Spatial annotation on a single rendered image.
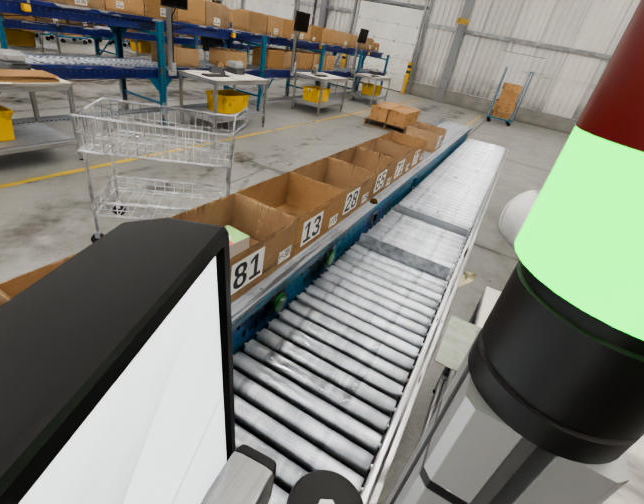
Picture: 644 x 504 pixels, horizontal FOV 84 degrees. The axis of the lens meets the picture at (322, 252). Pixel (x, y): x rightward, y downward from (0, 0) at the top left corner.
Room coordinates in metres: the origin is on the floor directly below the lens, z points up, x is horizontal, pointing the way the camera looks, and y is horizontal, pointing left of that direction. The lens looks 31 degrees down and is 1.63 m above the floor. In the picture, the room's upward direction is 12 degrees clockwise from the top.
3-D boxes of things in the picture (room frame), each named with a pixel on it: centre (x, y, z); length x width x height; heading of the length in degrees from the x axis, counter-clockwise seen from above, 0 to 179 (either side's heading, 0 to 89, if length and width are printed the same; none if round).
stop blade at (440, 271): (1.55, -0.39, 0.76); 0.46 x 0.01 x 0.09; 68
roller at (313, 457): (0.56, 0.02, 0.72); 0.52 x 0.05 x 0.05; 68
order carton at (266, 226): (1.04, 0.32, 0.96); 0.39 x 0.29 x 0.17; 158
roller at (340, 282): (1.22, -0.25, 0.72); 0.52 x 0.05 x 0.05; 68
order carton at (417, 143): (2.85, -0.44, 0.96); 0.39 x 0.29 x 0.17; 158
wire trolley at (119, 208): (2.54, 1.24, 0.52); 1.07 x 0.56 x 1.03; 106
